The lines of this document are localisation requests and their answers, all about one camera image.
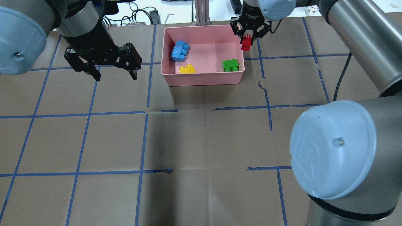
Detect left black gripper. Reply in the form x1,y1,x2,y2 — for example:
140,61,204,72
62,13,142,82

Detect pink plastic box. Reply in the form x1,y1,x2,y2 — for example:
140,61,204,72
160,24,245,86

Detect green toy block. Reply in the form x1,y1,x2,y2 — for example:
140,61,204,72
222,59,239,72

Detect aluminium frame post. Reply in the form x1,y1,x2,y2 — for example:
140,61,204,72
195,0,211,26

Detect blue toy block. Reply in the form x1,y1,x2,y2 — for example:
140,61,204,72
170,40,191,62

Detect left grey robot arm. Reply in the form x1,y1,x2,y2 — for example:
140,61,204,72
0,0,142,81

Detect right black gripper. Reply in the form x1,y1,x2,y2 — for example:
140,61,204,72
230,0,272,40

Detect black usb hub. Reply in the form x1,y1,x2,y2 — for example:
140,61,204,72
103,19,146,27

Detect black power adapter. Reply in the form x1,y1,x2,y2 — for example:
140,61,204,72
230,0,242,14

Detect yellow toy block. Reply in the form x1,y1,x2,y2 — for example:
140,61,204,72
179,64,196,73

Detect brown paper table cover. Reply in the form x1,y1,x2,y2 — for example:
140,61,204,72
0,12,402,226

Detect red toy block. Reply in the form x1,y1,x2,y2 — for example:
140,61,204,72
241,34,253,51

